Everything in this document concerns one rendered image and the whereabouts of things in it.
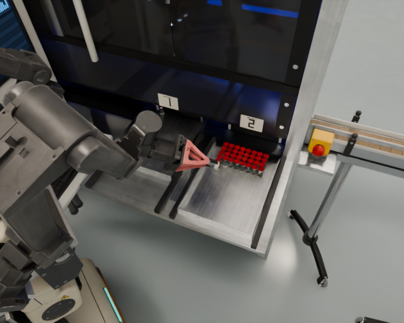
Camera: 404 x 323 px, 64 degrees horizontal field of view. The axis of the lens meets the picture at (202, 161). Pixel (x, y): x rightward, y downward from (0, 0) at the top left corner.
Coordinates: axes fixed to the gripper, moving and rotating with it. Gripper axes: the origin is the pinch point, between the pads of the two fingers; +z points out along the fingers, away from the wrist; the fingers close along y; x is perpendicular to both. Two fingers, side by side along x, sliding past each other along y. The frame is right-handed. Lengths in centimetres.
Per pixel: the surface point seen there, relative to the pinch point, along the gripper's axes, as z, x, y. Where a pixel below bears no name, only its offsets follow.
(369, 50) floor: 204, 227, -119
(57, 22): -53, 54, -36
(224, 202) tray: 18.5, -1.0, -26.8
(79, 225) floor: -26, 0, -151
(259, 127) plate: 25.3, 27.4, -18.2
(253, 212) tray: 27.5, -3.3, -21.7
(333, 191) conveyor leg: 77, 20, -39
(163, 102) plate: -8, 37, -37
